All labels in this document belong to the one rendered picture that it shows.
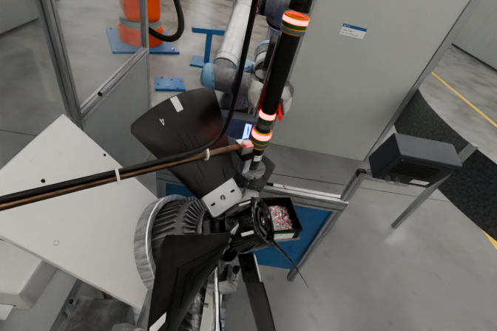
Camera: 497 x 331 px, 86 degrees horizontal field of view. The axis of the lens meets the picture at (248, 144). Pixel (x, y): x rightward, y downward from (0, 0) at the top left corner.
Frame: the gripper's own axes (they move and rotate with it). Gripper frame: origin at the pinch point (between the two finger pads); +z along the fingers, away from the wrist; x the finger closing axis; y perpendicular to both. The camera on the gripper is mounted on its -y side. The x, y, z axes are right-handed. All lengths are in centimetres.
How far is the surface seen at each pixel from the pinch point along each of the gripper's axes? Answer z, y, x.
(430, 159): -33, 27, -69
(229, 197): 3.3, 25.6, 3.6
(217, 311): 23.2, 39.8, 1.9
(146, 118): 1.8, 7.8, 23.5
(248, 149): 0.5, 11.8, 1.8
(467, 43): -880, 122, -711
